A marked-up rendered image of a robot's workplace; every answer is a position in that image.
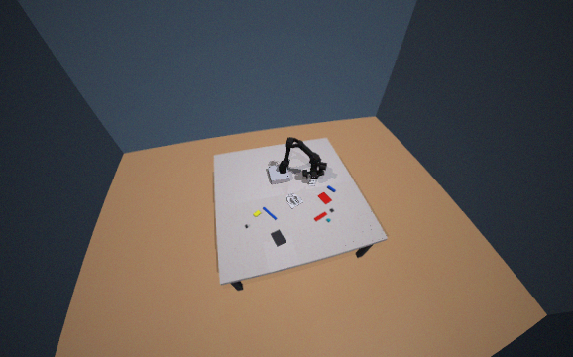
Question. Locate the red flat bar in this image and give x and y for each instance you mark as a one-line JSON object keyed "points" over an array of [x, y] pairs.
{"points": [[320, 216]]}

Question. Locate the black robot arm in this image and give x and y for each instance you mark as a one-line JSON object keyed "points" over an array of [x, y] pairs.
{"points": [[315, 159]]}

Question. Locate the red square plate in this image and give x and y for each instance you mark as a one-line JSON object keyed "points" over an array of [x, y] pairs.
{"points": [[325, 198]]}

